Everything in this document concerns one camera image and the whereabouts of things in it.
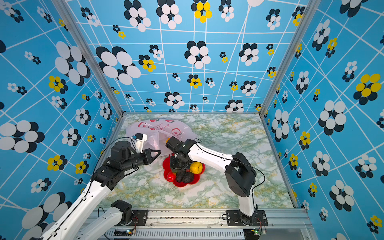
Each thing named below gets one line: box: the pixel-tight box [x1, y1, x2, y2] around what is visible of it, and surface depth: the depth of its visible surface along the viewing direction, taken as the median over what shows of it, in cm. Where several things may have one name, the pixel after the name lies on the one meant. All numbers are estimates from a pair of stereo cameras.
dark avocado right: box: [181, 171, 194, 184], surface depth 83 cm
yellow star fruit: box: [189, 162, 203, 175], surface depth 86 cm
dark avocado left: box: [176, 170, 186, 183], surface depth 84 cm
